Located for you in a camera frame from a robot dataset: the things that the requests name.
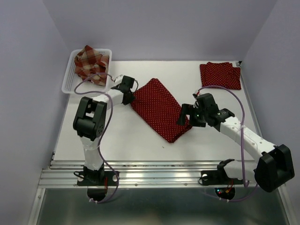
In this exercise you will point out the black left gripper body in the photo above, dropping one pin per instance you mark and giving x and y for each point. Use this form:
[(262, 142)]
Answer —
[(131, 99)]

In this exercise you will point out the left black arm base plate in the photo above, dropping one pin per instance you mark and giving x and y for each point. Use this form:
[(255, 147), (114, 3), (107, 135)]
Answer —
[(97, 179)]

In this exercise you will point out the plaid red beige skirt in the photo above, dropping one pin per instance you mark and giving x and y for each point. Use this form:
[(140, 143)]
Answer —
[(90, 61)]

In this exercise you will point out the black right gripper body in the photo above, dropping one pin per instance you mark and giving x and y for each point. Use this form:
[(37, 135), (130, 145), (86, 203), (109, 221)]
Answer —
[(198, 116)]

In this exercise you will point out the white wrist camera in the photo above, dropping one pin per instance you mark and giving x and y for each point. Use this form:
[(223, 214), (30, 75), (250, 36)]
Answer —
[(117, 79), (196, 94)]

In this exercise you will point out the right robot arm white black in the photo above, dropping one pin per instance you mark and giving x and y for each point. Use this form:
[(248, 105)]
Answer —
[(272, 165)]

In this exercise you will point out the red polka dot skirt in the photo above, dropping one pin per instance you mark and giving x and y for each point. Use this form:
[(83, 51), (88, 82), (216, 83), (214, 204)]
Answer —
[(160, 110), (220, 74)]

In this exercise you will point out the white plastic basket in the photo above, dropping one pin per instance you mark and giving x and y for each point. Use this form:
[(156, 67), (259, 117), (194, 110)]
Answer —
[(71, 79)]

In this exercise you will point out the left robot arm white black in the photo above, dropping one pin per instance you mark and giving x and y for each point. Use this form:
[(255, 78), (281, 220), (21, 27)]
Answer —
[(91, 120)]

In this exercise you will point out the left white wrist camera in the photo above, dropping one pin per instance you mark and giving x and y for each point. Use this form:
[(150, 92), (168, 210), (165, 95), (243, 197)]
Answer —
[(117, 79)]

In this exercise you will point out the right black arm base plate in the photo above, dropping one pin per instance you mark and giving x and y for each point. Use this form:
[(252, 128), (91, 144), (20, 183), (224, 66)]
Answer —
[(217, 177)]

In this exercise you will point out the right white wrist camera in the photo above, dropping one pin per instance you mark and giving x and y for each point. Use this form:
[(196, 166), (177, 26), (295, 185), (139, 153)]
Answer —
[(196, 94)]

